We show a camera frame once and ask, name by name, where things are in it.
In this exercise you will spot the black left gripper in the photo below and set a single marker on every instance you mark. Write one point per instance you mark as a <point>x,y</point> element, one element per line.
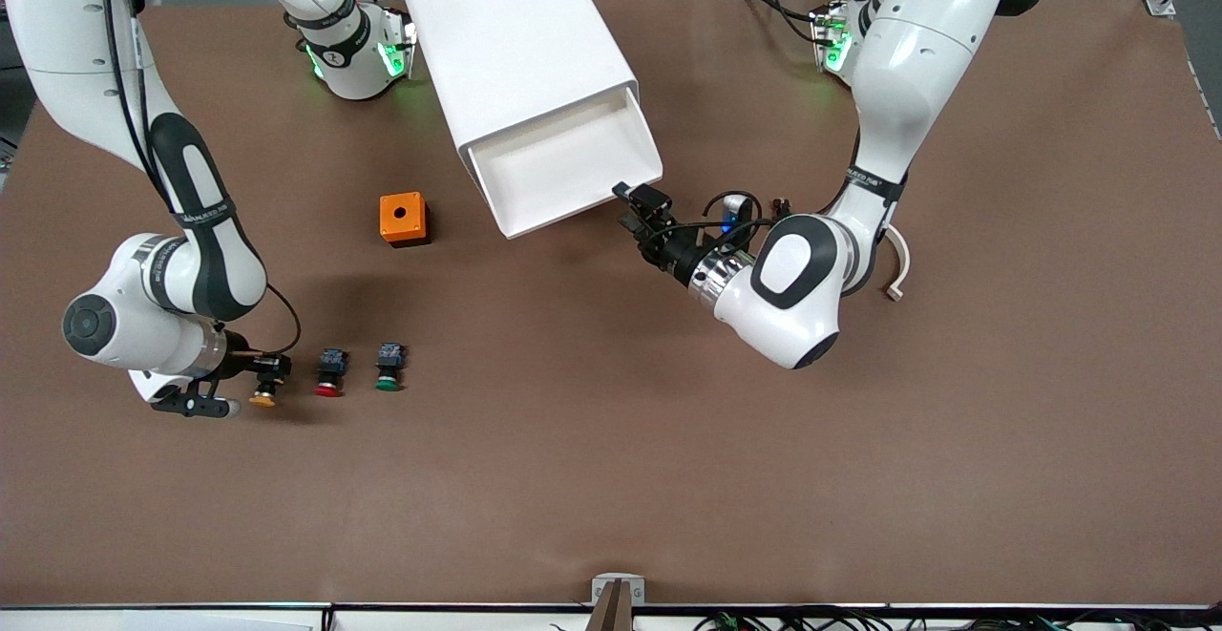
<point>680,252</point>

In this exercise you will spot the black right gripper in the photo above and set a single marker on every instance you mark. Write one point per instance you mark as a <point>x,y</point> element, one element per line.
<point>238,355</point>

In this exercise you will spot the yellow push button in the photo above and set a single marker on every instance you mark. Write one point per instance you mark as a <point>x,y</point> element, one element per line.
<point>264,399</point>

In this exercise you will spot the white plastic drawer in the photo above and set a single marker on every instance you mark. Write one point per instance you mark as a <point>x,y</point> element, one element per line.
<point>563,168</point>

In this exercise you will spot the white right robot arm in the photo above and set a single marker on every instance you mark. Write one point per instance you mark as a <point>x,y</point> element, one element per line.
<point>191,278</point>

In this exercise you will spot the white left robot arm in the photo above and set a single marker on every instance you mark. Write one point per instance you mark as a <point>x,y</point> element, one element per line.
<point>916,58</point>

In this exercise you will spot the red push button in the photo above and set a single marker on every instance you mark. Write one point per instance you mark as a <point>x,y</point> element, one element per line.
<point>330,375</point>

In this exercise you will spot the green push button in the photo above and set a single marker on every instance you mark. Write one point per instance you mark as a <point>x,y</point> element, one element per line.
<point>389,370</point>

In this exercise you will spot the white drawer cabinet housing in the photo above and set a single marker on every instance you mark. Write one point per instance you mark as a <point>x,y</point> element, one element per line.
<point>516,39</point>

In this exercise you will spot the orange box with hole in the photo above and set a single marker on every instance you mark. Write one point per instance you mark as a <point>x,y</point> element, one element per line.
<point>401,216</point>

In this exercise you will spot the brown table cover sheet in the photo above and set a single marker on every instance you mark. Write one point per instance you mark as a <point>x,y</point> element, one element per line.
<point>611,440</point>

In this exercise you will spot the small black switch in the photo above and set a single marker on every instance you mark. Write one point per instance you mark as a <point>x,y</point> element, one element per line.
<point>783,204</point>

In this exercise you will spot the white curved plastic bracket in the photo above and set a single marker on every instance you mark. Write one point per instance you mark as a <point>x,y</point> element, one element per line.
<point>902,263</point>

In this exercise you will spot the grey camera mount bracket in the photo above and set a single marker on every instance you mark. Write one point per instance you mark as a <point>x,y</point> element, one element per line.
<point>618,591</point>

